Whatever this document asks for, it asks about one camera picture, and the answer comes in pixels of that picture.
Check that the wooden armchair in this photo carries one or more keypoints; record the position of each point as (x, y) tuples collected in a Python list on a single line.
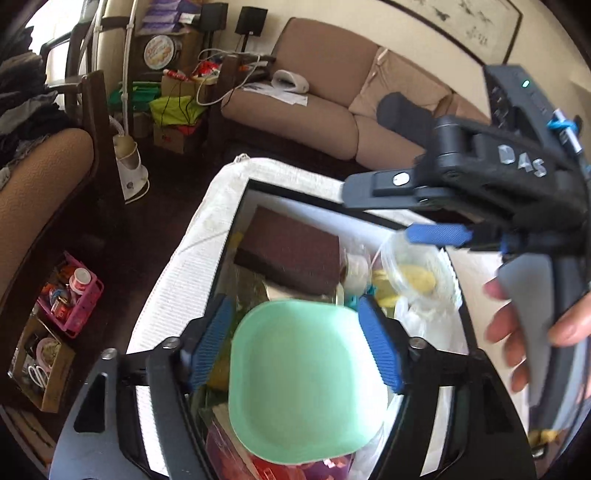
[(41, 194)]

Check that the pile of clothes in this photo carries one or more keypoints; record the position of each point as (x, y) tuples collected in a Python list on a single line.
[(27, 106)]

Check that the purple plastic plate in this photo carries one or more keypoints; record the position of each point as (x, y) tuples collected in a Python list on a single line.
[(328, 471)]

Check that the dark blue lumbar cushion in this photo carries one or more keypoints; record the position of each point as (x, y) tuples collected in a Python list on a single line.
[(401, 113)]

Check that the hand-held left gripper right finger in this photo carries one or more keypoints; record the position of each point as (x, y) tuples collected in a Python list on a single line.
[(381, 344)]

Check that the brown sofa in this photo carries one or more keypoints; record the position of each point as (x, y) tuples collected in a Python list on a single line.
[(300, 124)]

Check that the black storage box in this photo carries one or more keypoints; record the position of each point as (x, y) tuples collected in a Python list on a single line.
[(295, 203)]

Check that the green plastic plate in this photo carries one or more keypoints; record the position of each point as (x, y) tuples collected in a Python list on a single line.
[(304, 378)]

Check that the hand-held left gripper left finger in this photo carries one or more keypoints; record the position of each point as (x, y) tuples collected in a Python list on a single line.
[(214, 341)]

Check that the round biscuit tin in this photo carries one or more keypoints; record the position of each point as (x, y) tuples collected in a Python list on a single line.
[(160, 51)]

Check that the stack of purple tissue packs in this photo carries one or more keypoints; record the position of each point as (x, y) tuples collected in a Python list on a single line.
[(171, 16)]

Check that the white garment steamer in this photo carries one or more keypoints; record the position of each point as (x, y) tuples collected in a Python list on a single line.
[(129, 161)]

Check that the white massager device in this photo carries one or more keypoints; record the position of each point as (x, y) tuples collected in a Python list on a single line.
[(290, 81)]

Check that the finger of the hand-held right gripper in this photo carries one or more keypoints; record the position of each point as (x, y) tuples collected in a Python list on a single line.
[(438, 235), (378, 189)]

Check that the pink plastic basket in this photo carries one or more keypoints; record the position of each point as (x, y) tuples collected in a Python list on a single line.
[(87, 295)]

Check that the black speaker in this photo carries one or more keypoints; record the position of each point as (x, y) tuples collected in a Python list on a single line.
[(251, 21), (214, 17)]

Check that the green bag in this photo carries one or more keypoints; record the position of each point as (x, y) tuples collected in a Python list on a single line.
[(178, 110)]

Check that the pile of pink plastic pieces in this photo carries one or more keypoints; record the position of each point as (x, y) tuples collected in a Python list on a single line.
[(286, 471)]

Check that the white papers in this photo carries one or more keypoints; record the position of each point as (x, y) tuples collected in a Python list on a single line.
[(277, 94)]

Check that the framed wall picture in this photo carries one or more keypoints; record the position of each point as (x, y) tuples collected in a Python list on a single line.
[(461, 23)]

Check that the tan sofa pillow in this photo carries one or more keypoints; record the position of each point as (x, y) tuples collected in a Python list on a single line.
[(397, 78)]

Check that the person's right hand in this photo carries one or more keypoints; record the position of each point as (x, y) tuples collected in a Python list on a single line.
[(505, 323)]

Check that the clear plastic tub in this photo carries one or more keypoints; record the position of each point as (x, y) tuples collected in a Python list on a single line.
[(415, 251)]

